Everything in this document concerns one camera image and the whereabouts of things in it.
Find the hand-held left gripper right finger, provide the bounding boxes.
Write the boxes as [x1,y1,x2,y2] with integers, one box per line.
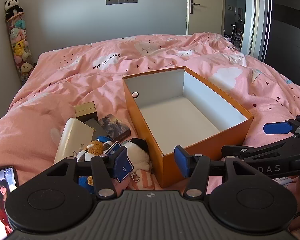
[174,145,252,197]

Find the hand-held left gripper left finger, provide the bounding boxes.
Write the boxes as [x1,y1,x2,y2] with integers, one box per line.
[46,146,135,200]

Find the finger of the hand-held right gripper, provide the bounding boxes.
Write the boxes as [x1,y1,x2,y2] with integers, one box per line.
[221,137,300,161]
[263,115,300,140]

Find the white plush dog striped base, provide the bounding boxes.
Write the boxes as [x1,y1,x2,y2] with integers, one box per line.
[122,138,156,191]

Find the brown white plush dog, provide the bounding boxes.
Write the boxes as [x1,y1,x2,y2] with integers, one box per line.
[76,135,115,195]

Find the printed card box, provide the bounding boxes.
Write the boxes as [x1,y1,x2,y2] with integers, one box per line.
[98,116,131,140]

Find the orange cardboard box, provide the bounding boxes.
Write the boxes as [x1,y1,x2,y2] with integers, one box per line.
[122,66,254,189]

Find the cream case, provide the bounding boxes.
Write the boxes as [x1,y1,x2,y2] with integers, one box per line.
[54,118,95,165]

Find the gold box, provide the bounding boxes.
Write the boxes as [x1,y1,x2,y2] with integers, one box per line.
[74,101,99,123]

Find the dark grey flat box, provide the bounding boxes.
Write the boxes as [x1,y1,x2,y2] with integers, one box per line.
[84,119,104,135]

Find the pink printed blanket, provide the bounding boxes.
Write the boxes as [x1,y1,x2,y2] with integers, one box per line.
[0,32,300,230]

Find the dark wardrobe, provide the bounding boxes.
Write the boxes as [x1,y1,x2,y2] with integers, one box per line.
[262,0,300,87]

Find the smartphone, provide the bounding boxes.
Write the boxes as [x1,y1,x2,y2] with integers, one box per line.
[0,166,18,236]

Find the grey door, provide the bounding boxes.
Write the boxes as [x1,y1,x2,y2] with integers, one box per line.
[186,0,227,36]

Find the clear tube of plush toys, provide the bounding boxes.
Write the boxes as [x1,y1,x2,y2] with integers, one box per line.
[6,12,35,86]

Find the panda plush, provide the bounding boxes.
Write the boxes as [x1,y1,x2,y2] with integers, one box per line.
[4,0,24,18]

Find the blue tag keychain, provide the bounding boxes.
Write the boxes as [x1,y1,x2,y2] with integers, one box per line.
[103,142,141,182]

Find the black door handle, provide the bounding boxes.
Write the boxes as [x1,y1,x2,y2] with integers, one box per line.
[189,0,200,14]

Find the grey wall switch panel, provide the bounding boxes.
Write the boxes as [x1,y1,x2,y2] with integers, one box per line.
[106,0,138,6]

